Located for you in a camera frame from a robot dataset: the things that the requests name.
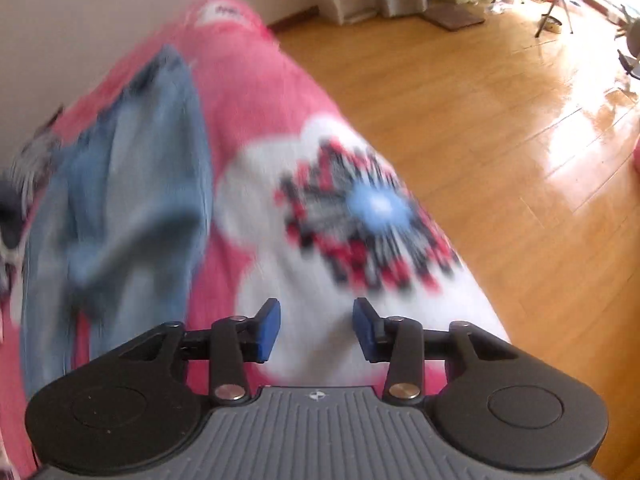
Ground plaid shirt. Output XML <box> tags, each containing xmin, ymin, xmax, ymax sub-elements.
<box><xmin>0</xmin><ymin>105</ymin><xmax>68</xmax><ymax>306</ymax></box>

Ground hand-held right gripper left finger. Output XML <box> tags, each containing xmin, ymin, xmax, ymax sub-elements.
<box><xmin>117</xmin><ymin>297</ymin><xmax>282</xmax><ymax>406</ymax></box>

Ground brown floor mat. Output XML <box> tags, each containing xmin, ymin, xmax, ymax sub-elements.
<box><xmin>424</xmin><ymin>2</ymin><xmax>487</xmax><ymax>33</ymax></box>

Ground pink floral blanket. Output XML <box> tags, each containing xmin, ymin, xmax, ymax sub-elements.
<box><xmin>0</xmin><ymin>0</ymin><xmax>511</xmax><ymax>480</ymax></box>

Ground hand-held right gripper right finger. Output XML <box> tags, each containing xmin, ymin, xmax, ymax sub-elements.
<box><xmin>352</xmin><ymin>297</ymin><xmax>518</xmax><ymax>406</ymax></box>

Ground blue jeans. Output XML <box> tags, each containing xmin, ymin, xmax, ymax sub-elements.
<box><xmin>20</xmin><ymin>44</ymin><xmax>216</xmax><ymax>401</ymax></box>

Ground wheelchair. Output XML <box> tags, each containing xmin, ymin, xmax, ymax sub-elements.
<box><xmin>612</xmin><ymin>5</ymin><xmax>640</xmax><ymax>81</ymax></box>

